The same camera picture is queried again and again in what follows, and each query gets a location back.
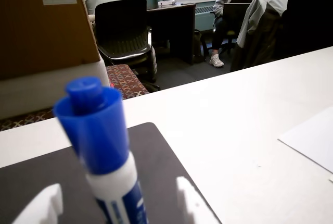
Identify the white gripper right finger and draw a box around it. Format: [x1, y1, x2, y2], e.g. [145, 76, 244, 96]
[176, 176, 222, 224]

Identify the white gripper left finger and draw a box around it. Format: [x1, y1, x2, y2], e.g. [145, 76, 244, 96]
[11, 183, 64, 224]

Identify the white foam block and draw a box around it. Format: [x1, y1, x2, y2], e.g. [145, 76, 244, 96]
[0, 59, 112, 121]

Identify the wall radiator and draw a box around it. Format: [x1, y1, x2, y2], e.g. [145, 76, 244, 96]
[195, 6, 217, 31]

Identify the black office chair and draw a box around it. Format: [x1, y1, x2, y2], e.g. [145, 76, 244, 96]
[94, 0, 158, 83]

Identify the grey jacket on chair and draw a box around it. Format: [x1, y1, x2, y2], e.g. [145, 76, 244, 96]
[229, 0, 291, 73]

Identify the dark wooden desk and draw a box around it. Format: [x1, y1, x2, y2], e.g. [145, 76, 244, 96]
[146, 3, 197, 66]

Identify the dark grey laptop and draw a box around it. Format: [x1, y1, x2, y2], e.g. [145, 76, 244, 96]
[223, 3, 252, 32]

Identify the brown cardboard box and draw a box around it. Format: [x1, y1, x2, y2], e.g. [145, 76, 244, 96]
[0, 0, 101, 81]

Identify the plain white paper sheet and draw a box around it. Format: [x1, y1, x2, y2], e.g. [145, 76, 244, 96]
[277, 106, 333, 176]

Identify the grey WOWROBO mat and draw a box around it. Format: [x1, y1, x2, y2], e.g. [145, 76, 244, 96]
[0, 122, 223, 224]

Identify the dark backpack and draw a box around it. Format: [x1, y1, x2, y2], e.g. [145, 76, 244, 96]
[193, 29, 209, 64]

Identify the blue Expo dry-erase marker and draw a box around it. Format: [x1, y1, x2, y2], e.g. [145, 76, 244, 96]
[53, 76, 149, 224]

